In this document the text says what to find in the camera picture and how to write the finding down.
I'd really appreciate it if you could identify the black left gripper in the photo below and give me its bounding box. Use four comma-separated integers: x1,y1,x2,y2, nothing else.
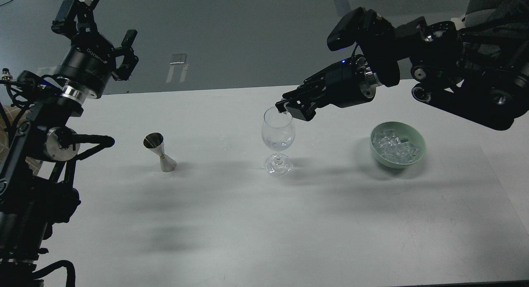
51,0,139,98

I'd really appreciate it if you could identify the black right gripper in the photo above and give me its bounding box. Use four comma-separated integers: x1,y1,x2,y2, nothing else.
275,55,382,122

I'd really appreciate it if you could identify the steel double jigger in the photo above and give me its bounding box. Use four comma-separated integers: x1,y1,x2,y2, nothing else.
143,132,177,172

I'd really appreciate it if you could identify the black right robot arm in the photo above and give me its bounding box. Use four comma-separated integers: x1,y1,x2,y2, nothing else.
275,7,528,131

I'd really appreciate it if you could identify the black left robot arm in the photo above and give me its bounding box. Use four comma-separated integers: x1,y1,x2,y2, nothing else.
0,0,139,287

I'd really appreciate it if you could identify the clear wine glass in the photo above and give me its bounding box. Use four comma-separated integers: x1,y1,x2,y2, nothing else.
261,107,296,177

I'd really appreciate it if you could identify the green bowl of ice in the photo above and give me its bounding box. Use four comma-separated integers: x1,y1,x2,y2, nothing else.
369,121,427,170

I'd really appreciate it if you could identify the beige checked cloth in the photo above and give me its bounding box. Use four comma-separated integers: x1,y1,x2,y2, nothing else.
0,105,20,162

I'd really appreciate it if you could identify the white office chair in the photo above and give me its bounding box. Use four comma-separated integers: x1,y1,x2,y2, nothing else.
450,14,466,29

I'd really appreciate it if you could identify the person in grey sweater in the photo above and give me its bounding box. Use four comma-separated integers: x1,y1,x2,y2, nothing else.
464,0,529,27

